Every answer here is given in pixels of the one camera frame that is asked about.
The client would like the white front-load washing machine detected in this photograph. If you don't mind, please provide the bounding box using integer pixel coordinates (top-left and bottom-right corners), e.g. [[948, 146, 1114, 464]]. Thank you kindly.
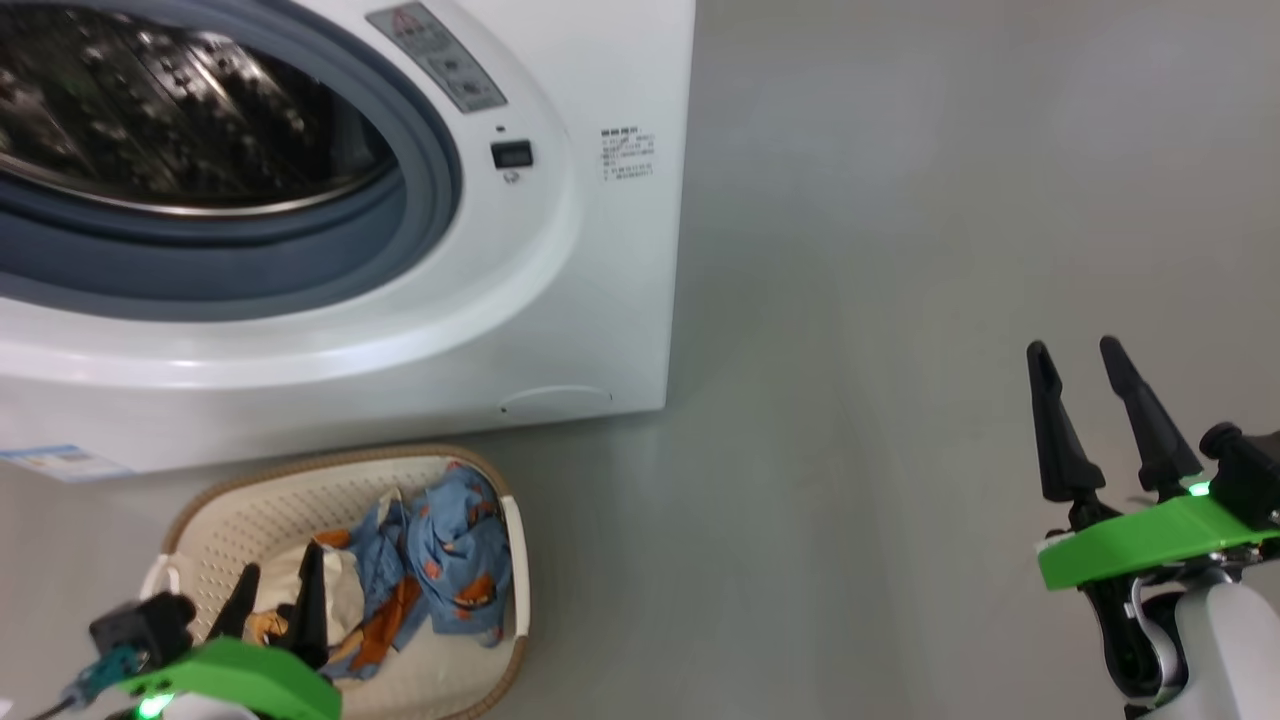
[[0, 0, 696, 483]]

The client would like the small printed text label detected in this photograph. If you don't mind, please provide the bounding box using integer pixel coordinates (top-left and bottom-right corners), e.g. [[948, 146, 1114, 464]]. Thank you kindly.
[[600, 126, 657, 184]]

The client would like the white round filter cover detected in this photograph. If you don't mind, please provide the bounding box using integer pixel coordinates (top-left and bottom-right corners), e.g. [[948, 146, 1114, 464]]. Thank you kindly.
[[498, 385, 614, 417]]

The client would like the teal left camera connector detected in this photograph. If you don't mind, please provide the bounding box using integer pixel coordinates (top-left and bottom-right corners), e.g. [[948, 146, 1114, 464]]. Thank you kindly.
[[58, 645, 151, 713]]

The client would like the cream cartoon-print garment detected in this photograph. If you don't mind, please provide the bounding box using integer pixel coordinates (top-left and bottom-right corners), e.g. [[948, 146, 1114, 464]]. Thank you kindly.
[[243, 500, 423, 683]]

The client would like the blue energy label sticker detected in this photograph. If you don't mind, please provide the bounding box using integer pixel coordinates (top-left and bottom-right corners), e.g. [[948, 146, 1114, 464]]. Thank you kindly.
[[0, 444, 133, 485]]

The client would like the grey warning label sticker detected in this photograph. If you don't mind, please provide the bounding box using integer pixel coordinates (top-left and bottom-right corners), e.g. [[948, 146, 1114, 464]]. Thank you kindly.
[[365, 2, 508, 114]]

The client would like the blue bear-print garment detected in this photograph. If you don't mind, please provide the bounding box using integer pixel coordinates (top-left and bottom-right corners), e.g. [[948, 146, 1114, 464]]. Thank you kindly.
[[400, 462, 514, 648]]

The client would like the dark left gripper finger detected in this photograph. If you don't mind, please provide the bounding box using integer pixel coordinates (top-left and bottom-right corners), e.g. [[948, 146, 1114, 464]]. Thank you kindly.
[[207, 563, 261, 641], [290, 542, 331, 669]]

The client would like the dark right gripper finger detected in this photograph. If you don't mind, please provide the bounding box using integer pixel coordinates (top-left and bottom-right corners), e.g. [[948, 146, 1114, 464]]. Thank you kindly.
[[1100, 336, 1204, 496], [1027, 341, 1106, 503]]

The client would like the cream perforated laundry basket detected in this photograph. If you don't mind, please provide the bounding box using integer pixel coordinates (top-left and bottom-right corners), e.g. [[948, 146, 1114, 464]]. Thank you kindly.
[[140, 445, 531, 720]]

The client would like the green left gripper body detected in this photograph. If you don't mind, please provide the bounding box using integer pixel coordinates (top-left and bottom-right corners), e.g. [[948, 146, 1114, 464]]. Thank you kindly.
[[118, 637, 343, 720]]

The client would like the grey rubber door gasket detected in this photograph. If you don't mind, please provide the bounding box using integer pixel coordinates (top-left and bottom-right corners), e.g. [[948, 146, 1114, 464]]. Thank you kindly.
[[0, 0, 463, 323]]

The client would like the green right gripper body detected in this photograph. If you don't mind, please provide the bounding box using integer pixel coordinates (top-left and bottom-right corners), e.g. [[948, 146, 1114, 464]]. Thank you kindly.
[[1037, 495, 1280, 701]]

